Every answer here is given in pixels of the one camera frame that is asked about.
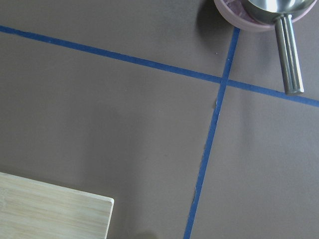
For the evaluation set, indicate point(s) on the wooden cutting board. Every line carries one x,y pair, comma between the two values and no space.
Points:
31,209

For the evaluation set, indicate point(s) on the pink bowl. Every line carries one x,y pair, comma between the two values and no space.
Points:
236,17

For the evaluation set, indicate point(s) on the metal scoop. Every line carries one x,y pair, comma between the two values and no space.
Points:
289,60

